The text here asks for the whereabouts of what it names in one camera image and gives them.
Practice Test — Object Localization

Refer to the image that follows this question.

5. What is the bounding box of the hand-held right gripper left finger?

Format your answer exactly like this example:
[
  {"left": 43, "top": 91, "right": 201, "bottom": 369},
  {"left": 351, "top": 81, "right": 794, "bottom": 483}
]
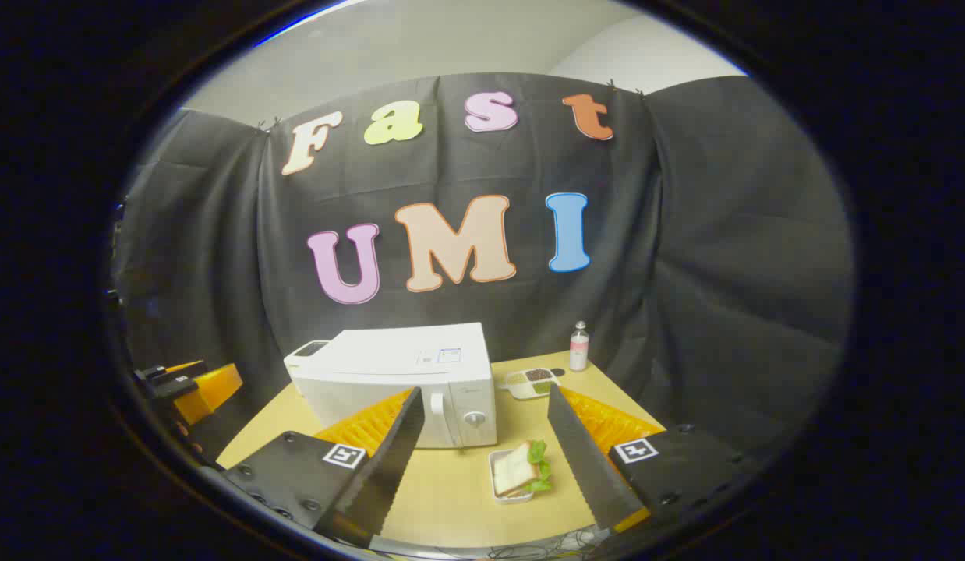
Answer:
[{"left": 217, "top": 386, "right": 426, "bottom": 549}]

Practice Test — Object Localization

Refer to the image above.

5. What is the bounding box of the white microwave oven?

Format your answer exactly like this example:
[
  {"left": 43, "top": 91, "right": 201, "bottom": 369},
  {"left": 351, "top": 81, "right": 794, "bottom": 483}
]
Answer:
[{"left": 284, "top": 323, "right": 499, "bottom": 450}]

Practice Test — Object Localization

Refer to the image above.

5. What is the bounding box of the black backdrop cloth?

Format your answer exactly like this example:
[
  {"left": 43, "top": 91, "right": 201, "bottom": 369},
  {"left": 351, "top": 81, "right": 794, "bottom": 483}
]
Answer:
[{"left": 112, "top": 72, "right": 856, "bottom": 468}]

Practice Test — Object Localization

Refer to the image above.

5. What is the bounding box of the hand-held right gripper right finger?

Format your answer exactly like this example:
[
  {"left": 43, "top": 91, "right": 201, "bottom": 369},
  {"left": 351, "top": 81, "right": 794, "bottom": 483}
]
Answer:
[{"left": 546, "top": 382, "right": 764, "bottom": 535}]

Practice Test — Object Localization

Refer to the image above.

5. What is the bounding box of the white rectangular plastic tray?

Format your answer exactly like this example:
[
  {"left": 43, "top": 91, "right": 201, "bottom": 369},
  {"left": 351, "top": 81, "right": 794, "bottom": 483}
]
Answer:
[{"left": 488, "top": 448, "right": 539, "bottom": 505}]

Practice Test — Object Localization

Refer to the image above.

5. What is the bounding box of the sandwich with green lettuce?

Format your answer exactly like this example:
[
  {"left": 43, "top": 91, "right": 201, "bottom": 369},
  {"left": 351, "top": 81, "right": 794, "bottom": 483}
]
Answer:
[{"left": 494, "top": 439, "right": 553, "bottom": 498}]

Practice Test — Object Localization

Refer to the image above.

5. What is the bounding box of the white divided dish with beans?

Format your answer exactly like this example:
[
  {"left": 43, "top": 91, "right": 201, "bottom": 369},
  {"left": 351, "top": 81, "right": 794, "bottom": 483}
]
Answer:
[{"left": 504, "top": 367, "right": 561, "bottom": 400}]

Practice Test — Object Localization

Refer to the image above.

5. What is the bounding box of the small bottle with pink label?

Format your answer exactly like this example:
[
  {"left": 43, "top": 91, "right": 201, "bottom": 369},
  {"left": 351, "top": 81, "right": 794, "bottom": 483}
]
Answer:
[{"left": 569, "top": 320, "right": 591, "bottom": 372}]

